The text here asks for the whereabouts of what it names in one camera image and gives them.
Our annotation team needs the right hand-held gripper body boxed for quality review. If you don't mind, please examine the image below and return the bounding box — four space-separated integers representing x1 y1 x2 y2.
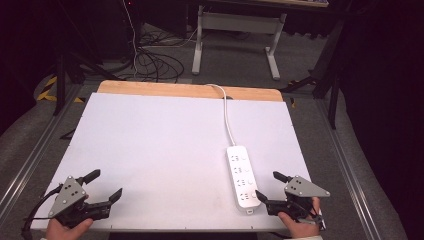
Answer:
265 175 332 225

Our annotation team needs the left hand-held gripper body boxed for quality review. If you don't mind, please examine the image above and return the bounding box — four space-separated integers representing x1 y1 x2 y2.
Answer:
48 175 114 230

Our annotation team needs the person's left hand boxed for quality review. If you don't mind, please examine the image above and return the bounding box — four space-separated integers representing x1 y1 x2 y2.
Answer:
44 216 95 240

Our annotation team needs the person's right hand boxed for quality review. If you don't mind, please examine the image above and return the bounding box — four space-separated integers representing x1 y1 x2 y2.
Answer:
278 196 323 239

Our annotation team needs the white power strip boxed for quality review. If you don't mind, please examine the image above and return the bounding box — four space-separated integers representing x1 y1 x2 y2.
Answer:
226 145 262 215

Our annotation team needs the white board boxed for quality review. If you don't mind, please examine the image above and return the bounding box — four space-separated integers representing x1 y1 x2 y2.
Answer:
30 92 327 233

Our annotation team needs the yellow black floor tape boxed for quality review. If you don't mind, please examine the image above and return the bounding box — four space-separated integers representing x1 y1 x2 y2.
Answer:
36 75 86 104

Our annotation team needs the black metal stand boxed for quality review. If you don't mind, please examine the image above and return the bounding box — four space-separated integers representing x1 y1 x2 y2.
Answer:
279 13 348 130

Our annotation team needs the black tripod stand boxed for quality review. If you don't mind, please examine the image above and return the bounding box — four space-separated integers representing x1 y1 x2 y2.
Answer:
53 0 126 117

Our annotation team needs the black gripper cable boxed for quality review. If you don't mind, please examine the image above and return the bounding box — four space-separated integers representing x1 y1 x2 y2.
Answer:
20 184 64 240

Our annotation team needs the metal floor rail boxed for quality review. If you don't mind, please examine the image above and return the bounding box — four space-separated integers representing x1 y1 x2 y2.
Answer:
0 83 84 214
314 99 378 240

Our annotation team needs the white power strip cable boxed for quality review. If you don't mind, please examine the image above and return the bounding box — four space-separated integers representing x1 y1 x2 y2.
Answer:
205 83 237 148

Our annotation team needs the bundle of black floor cables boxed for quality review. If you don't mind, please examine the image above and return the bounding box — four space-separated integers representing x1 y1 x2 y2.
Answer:
134 46 185 84

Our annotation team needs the thin white cable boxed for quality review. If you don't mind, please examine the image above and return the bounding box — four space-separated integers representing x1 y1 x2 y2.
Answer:
126 0 139 78

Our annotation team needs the white metal frame desk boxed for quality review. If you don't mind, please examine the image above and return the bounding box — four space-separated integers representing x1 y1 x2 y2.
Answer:
191 0 329 81

